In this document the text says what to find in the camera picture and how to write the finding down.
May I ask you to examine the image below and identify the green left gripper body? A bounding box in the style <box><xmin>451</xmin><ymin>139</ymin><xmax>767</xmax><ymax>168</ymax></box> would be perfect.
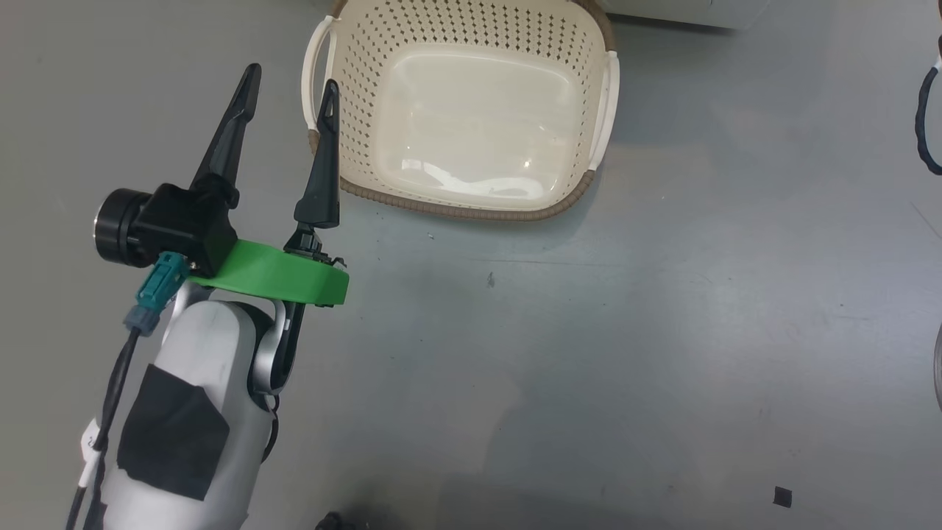
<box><xmin>188</xmin><ymin>225</ymin><xmax>350</xmax><ymax>308</ymax></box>

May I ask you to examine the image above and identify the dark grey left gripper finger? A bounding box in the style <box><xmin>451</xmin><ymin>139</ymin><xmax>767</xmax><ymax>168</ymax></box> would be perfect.
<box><xmin>190</xmin><ymin>63</ymin><xmax>263</xmax><ymax>208</ymax></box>
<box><xmin>294</xmin><ymin>79</ymin><xmax>341</xmax><ymax>229</ymax></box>

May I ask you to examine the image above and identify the black sleeved cable loop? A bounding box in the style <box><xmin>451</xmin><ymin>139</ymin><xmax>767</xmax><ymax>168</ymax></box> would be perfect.
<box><xmin>915</xmin><ymin>37</ymin><xmax>942</xmax><ymax>177</ymax></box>

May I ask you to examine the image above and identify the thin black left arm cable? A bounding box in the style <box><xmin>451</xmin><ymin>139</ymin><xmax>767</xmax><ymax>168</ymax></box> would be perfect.
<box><xmin>259</xmin><ymin>394</ymin><xmax>282</xmax><ymax>464</ymax></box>

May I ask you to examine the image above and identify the beige perforated laundry basket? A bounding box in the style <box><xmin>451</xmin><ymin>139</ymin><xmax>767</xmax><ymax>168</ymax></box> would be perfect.
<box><xmin>302</xmin><ymin>0</ymin><xmax>620</xmax><ymax>222</ymax></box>

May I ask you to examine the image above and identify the white washing machine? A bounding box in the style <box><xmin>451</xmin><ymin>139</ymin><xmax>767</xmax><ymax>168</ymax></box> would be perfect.
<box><xmin>589</xmin><ymin>0</ymin><xmax>770</xmax><ymax>31</ymax></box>

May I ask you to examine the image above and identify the left camera cable teal connector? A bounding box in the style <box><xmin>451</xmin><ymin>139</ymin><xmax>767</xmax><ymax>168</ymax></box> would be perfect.
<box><xmin>65</xmin><ymin>252</ymin><xmax>192</xmax><ymax>530</ymax></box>

